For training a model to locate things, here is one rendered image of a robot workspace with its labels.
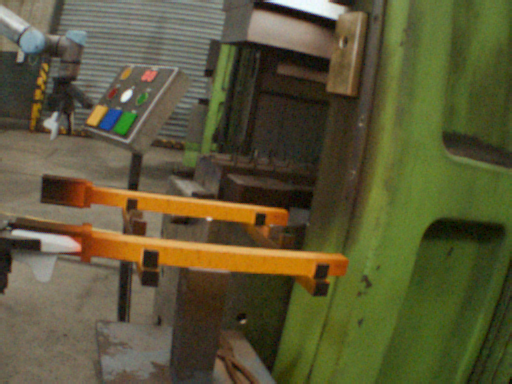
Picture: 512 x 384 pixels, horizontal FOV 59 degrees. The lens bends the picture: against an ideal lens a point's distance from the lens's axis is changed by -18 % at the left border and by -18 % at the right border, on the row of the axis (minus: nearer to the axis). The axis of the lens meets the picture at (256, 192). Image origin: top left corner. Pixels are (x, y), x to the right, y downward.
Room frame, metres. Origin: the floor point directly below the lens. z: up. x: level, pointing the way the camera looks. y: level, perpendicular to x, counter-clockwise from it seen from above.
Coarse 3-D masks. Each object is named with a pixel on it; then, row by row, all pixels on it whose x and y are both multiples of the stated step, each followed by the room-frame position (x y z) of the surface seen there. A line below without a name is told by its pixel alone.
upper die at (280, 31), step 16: (240, 16) 1.21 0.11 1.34; (256, 16) 1.15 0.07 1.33; (272, 16) 1.16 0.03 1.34; (288, 16) 1.18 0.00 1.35; (304, 16) 1.19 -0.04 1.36; (224, 32) 1.31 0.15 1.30; (240, 32) 1.19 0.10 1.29; (256, 32) 1.15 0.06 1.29; (272, 32) 1.17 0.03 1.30; (288, 32) 1.18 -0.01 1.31; (304, 32) 1.20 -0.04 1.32; (320, 32) 1.21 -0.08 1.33; (256, 48) 1.31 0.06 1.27; (272, 48) 1.24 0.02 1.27; (288, 48) 1.18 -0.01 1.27; (304, 48) 1.20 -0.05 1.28; (320, 48) 1.21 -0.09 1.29
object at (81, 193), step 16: (48, 176) 0.76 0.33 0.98; (64, 176) 0.78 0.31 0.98; (48, 192) 0.76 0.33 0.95; (64, 192) 0.77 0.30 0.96; (80, 192) 0.78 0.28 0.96; (96, 192) 0.78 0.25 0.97; (112, 192) 0.79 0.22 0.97; (128, 192) 0.81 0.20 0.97; (80, 208) 0.77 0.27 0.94; (144, 208) 0.80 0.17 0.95; (160, 208) 0.81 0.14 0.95; (176, 208) 0.82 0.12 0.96; (192, 208) 0.83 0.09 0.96; (208, 208) 0.83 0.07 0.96; (224, 208) 0.84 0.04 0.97; (240, 208) 0.85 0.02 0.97; (256, 208) 0.87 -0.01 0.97; (272, 208) 0.89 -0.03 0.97; (272, 224) 0.87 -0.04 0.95
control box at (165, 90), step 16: (128, 64) 1.80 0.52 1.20; (128, 80) 1.72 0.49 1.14; (144, 80) 1.66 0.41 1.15; (160, 80) 1.60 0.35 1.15; (176, 80) 1.60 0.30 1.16; (160, 96) 1.56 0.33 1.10; (176, 96) 1.61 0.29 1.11; (144, 112) 1.54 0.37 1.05; (160, 112) 1.57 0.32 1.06; (96, 128) 1.65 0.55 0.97; (112, 128) 1.59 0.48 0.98; (144, 128) 1.53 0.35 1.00; (160, 128) 1.58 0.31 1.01; (112, 144) 1.67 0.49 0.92; (128, 144) 1.51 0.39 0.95; (144, 144) 1.54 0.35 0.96
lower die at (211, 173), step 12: (204, 156) 1.27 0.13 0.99; (216, 156) 1.19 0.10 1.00; (204, 168) 1.26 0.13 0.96; (216, 168) 1.18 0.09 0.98; (228, 168) 1.15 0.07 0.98; (240, 168) 1.16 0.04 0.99; (252, 168) 1.17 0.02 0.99; (264, 168) 1.20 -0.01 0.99; (288, 168) 1.26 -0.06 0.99; (300, 168) 1.27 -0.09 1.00; (204, 180) 1.24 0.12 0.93; (216, 180) 1.16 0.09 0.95; (288, 180) 1.21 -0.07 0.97; (300, 180) 1.22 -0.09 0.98; (312, 180) 1.23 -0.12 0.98; (216, 192) 1.15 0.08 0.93; (300, 204) 1.22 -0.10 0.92
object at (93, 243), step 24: (96, 240) 0.55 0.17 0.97; (120, 240) 0.56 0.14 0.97; (144, 240) 0.58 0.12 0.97; (168, 240) 0.60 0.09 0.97; (168, 264) 0.58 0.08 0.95; (192, 264) 0.58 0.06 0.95; (216, 264) 0.59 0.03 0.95; (240, 264) 0.60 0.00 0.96; (264, 264) 0.61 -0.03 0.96; (288, 264) 0.62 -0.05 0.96; (312, 264) 0.63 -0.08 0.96; (336, 264) 0.65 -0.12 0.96
